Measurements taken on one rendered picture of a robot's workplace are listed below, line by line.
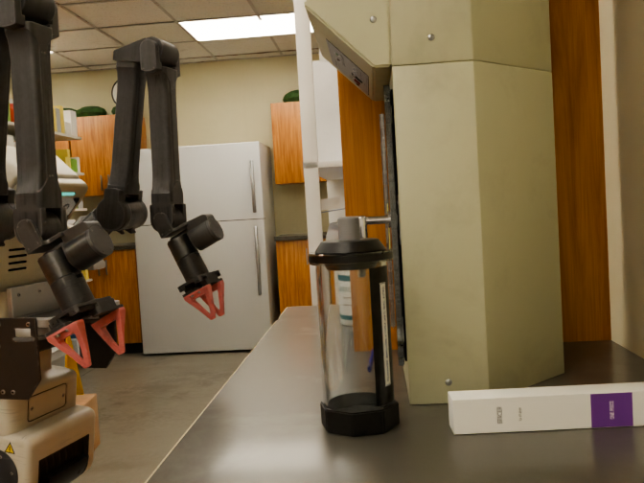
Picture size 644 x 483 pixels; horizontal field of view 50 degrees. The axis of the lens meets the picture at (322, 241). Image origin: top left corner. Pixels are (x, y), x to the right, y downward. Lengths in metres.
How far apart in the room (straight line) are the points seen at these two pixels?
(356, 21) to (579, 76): 0.55
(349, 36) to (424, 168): 0.21
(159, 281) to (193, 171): 1.00
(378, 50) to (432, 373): 0.45
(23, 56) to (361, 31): 0.59
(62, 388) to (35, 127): 0.64
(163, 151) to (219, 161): 4.38
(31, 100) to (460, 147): 0.72
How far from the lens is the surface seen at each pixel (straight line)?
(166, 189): 1.61
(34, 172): 1.26
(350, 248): 0.85
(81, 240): 1.21
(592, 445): 0.87
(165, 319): 6.19
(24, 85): 1.29
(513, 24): 1.08
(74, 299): 1.23
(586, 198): 1.39
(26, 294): 1.52
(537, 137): 1.10
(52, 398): 1.64
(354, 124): 1.34
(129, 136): 1.67
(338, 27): 0.99
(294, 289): 6.06
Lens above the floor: 1.23
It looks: 3 degrees down
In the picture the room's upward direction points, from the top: 3 degrees counter-clockwise
